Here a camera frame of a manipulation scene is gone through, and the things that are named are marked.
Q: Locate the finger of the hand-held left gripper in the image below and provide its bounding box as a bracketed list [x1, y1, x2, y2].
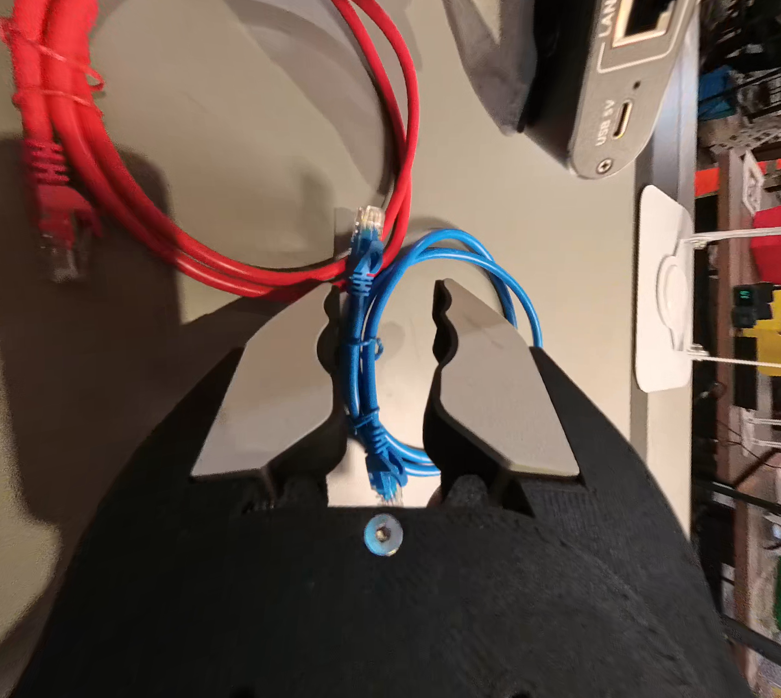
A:
[427, 0, 543, 137]

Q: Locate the red ethernet cable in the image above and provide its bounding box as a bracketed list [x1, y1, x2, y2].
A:
[0, 0, 422, 299]

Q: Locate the red plastic box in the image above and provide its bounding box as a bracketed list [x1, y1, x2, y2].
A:
[750, 209, 781, 284]

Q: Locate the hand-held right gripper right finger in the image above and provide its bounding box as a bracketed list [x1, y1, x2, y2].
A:
[423, 277, 582, 498]

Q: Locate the white base sign stand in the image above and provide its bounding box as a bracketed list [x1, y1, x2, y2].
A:
[633, 185, 781, 395]

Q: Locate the blue ethernet cable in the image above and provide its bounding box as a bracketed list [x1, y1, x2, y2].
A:
[337, 204, 544, 509]

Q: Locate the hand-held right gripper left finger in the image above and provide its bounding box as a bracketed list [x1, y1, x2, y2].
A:
[190, 282, 350, 498]

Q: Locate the blue storage crate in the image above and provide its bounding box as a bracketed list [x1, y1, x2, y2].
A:
[698, 70, 733, 120]

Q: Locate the yellow and black device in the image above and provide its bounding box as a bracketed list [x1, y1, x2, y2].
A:
[732, 283, 781, 377]

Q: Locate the black network switch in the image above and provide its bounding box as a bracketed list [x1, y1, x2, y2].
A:
[525, 0, 733, 180]

